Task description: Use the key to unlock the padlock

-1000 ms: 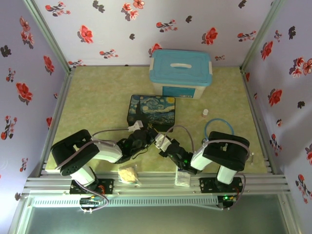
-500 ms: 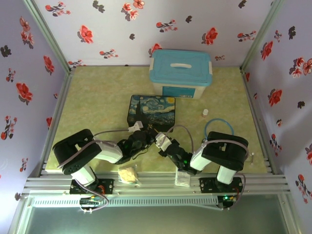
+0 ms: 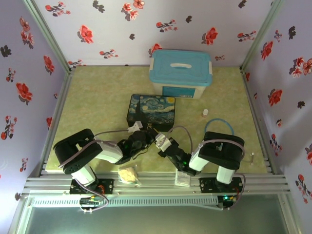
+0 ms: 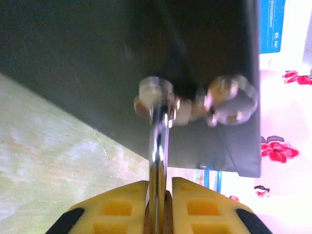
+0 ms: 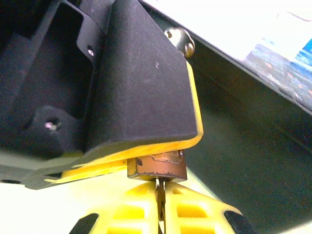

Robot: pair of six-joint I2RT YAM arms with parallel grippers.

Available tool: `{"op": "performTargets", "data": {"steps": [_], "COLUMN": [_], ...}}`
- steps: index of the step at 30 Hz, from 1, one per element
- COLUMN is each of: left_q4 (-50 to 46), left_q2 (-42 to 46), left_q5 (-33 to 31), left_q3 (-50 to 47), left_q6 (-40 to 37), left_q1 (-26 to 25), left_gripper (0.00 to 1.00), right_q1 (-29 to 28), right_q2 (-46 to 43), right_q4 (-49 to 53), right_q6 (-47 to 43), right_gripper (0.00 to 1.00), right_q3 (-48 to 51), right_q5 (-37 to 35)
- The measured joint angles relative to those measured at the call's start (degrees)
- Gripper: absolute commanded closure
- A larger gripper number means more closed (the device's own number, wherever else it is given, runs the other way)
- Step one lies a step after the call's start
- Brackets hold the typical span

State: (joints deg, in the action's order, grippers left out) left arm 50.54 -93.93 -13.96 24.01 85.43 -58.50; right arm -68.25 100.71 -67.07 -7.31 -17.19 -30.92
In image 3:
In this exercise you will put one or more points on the starry night painted metal box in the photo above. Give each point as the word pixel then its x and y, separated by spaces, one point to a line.
pixel 153 109

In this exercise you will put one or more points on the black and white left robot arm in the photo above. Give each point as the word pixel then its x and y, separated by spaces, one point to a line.
pixel 73 151

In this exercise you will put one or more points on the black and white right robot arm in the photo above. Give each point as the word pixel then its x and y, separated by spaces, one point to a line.
pixel 219 148

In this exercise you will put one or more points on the white paper packet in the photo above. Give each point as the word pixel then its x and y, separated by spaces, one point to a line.
pixel 182 181

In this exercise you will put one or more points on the clear bag of beige material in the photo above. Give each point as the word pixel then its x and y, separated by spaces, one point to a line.
pixel 127 175

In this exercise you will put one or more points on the small white pill bottle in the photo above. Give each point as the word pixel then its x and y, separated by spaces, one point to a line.
pixel 205 112

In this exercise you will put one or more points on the blue tube stethoscope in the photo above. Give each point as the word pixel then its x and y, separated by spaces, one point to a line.
pixel 215 119

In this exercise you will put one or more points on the white storage box blue lid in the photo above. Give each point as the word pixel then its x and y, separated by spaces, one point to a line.
pixel 180 70

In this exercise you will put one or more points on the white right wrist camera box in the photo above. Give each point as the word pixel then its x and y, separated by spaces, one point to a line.
pixel 163 142

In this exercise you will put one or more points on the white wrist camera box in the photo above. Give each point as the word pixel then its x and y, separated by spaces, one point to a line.
pixel 136 126
pixel 163 142

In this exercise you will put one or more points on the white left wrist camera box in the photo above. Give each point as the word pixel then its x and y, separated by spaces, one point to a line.
pixel 136 126

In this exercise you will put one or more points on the aluminium front frame rail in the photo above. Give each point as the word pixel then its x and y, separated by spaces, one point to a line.
pixel 156 185

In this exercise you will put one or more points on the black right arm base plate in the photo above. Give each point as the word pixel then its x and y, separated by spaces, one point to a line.
pixel 207 184

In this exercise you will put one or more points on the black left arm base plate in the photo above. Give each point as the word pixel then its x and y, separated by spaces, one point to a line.
pixel 107 186

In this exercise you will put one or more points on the aluminium side frame rail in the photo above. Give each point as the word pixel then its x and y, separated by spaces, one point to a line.
pixel 64 92
pixel 252 97

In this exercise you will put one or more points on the aluminium corner frame post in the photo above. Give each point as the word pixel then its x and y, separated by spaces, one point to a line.
pixel 46 36
pixel 263 31

